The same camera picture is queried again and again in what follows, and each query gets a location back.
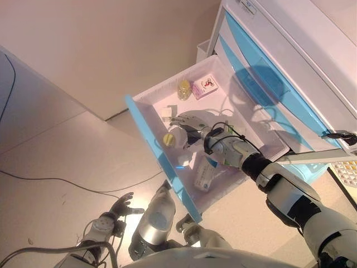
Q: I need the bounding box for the robot left leg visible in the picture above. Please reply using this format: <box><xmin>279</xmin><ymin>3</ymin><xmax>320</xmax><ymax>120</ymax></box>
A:
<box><xmin>128</xmin><ymin>180</ymin><xmax>178</xmax><ymax>259</ymax></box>

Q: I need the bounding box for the thin black floor cable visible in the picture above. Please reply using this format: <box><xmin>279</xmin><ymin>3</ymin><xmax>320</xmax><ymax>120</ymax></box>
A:
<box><xmin>0</xmin><ymin>170</ymin><xmax>162</xmax><ymax>196</ymax></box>

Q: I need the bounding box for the thin blue cable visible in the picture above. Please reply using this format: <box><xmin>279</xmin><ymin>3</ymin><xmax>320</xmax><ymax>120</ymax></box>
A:
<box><xmin>0</xmin><ymin>52</ymin><xmax>17</xmax><ymax>123</ymax></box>

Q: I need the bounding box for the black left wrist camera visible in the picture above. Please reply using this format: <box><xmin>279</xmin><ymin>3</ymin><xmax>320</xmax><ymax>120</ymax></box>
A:
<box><xmin>113</xmin><ymin>220</ymin><xmax>125</xmax><ymax>238</ymax></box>

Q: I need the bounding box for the thick black cable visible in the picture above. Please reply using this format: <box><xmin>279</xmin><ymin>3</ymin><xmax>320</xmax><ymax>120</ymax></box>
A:
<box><xmin>0</xmin><ymin>241</ymin><xmax>118</xmax><ymax>268</ymax></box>

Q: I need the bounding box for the grey robot torso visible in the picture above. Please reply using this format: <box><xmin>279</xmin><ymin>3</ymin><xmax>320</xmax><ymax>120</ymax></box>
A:
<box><xmin>122</xmin><ymin>247</ymin><xmax>296</xmax><ymax>268</ymax></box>

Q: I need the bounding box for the blue front cart drawer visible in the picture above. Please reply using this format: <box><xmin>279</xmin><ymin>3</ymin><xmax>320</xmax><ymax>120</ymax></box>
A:
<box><xmin>124</xmin><ymin>54</ymin><xmax>291</xmax><ymax>224</ymax></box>

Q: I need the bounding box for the yellow pill bottle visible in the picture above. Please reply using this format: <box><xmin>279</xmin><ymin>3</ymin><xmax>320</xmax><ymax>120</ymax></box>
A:
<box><xmin>177</xmin><ymin>80</ymin><xmax>193</xmax><ymax>101</ymax></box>

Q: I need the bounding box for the white side bin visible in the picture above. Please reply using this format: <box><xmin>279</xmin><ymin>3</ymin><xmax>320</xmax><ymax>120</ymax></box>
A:
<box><xmin>196</xmin><ymin>40</ymin><xmax>211</xmax><ymax>62</ymax></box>

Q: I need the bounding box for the white bottle yellow cap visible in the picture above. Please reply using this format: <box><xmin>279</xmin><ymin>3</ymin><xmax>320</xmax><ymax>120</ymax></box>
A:
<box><xmin>162</xmin><ymin>125</ymin><xmax>188</xmax><ymax>149</ymax></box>

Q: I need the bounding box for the white blue medical cart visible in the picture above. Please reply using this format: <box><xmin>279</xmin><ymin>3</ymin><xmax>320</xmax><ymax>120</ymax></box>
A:
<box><xmin>195</xmin><ymin>0</ymin><xmax>357</xmax><ymax>193</ymax></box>

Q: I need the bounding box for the small white grey box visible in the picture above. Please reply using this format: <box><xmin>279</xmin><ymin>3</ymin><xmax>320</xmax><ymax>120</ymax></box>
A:
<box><xmin>161</xmin><ymin>104</ymin><xmax>179</xmax><ymax>122</ymax></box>

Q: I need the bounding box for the pink white medicine box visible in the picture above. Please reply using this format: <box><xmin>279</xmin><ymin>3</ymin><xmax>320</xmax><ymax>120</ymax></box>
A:
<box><xmin>191</xmin><ymin>74</ymin><xmax>220</xmax><ymax>101</ymax></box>

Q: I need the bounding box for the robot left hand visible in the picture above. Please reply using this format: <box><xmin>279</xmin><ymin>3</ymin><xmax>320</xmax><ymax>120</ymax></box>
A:
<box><xmin>110</xmin><ymin>192</ymin><xmax>145</xmax><ymax>218</ymax></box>

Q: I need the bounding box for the blue white medicine box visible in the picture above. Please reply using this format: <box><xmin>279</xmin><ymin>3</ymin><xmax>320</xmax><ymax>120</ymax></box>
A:
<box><xmin>194</xmin><ymin>156</ymin><xmax>221</xmax><ymax>192</ymax></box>

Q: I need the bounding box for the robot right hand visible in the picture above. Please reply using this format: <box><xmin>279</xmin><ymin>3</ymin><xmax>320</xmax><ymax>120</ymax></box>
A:
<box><xmin>169</xmin><ymin>110</ymin><xmax>212</xmax><ymax>149</ymax></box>

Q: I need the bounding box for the black key in lock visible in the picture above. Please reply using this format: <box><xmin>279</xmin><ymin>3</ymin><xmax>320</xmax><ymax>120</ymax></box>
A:
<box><xmin>322</xmin><ymin>130</ymin><xmax>357</xmax><ymax>146</ymax></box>

